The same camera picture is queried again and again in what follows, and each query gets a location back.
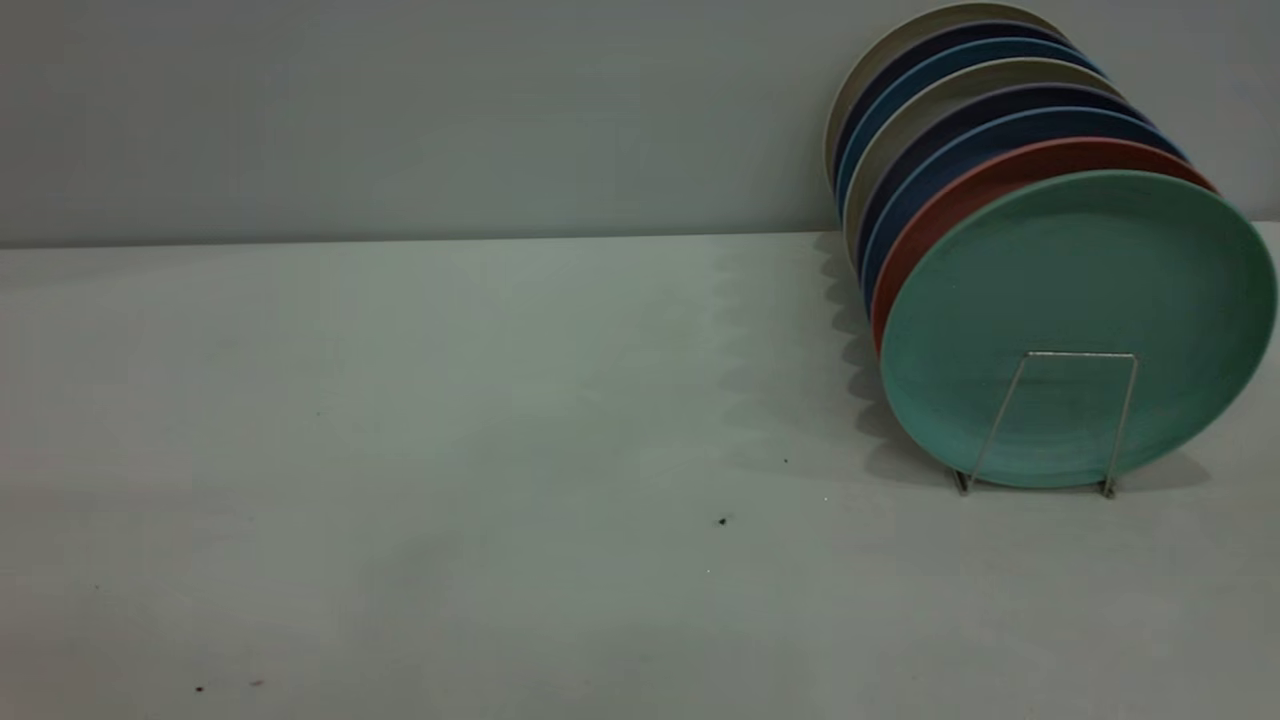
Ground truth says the green round plate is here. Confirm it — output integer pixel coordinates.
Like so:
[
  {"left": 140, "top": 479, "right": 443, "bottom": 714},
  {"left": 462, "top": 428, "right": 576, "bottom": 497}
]
[{"left": 879, "top": 169, "right": 1279, "bottom": 490}]

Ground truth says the pink round plate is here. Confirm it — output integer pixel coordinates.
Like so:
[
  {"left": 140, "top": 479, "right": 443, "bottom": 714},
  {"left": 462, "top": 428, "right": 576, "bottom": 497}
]
[{"left": 869, "top": 136, "right": 1221, "bottom": 358}]

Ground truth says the blue round plate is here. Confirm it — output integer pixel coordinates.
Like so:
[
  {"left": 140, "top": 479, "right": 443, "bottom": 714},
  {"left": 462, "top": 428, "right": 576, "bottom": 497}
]
[
  {"left": 837, "top": 37, "right": 1107, "bottom": 219},
  {"left": 861, "top": 106, "right": 1193, "bottom": 319}
]

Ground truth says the dark purple round plate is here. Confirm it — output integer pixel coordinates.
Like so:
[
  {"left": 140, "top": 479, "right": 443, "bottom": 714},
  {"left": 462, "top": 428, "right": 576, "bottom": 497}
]
[
  {"left": 832, "top": 19, "right": 1079, "bottom": 176},
  {"left": 856, "top": 82, "right": 1158, "bottom": 279}
]

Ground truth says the beige round plate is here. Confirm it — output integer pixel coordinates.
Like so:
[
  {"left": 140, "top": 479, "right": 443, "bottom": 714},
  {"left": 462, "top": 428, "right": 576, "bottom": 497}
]
[
  {"left": 842, "top": 57, "right": 1128, "bottom": 269},
  {"left": 824, "top": 1, "right": 1073, "bottom": 191}
]

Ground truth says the metal wire plate rack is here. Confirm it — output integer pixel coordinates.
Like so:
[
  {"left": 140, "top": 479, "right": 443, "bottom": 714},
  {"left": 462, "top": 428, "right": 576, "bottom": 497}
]
[{"left": 951, "top": 350, "right": 1140, "bottom": 499}]

